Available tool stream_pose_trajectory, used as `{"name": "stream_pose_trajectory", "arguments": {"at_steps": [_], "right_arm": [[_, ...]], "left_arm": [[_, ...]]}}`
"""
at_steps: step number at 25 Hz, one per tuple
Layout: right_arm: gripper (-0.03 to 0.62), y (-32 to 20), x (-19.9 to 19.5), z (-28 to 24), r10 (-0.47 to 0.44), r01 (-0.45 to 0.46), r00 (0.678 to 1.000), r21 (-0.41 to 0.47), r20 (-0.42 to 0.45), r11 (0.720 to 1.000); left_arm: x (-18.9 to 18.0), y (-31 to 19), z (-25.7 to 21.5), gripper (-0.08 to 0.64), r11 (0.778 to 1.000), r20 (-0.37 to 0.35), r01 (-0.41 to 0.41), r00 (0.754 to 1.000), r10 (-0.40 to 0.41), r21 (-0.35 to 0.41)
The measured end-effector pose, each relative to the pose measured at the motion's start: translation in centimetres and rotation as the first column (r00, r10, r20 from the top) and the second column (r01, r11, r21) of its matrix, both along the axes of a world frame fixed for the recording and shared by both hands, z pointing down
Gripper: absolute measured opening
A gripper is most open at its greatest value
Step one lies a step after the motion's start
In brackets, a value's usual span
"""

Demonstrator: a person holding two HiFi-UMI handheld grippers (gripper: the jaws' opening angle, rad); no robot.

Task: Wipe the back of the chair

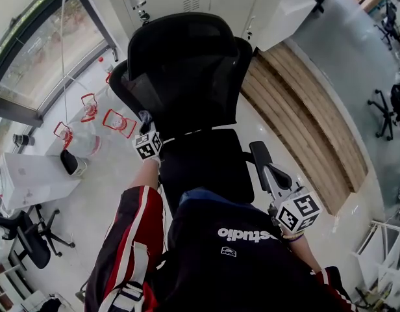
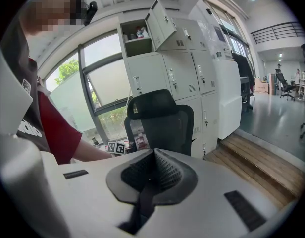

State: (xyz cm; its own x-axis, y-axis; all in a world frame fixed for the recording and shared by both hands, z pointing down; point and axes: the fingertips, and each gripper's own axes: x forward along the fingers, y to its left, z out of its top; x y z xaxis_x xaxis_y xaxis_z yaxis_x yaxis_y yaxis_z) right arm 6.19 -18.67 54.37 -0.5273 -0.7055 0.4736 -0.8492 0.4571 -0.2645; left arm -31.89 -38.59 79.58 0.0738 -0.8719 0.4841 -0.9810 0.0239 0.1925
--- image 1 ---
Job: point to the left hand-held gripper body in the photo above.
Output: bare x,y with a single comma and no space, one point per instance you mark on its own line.
147,146

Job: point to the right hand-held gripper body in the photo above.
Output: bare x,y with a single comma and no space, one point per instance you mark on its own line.
299,210

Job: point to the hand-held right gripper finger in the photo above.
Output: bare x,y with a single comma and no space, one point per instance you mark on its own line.
282,177
271,180

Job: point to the black mesh office chair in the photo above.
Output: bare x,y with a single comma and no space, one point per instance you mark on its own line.
187,86

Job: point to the person's right forearm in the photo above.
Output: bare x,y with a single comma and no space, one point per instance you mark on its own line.
304,252

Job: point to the person's left forearm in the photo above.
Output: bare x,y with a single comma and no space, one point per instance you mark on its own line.
144,177

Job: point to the wooden step platform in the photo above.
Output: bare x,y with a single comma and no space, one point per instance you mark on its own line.
300,119

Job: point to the small bottle with red cap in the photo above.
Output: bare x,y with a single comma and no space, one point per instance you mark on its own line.
104,64

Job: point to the small black and white bin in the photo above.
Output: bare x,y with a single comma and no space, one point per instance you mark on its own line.
68,161

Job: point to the white metal rack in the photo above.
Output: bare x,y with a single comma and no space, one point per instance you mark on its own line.
386,225

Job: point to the person's black and red jacket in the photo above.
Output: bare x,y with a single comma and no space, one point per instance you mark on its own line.
219,265

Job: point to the white water dispenser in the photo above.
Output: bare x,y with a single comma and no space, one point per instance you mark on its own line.
34,177

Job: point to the black swivel chair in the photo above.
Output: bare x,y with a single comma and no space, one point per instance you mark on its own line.
390,21
28,242
386,115

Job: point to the black thermos bottle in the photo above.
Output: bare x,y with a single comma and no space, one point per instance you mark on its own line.
23,139

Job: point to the black framed window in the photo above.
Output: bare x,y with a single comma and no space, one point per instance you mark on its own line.
18,110

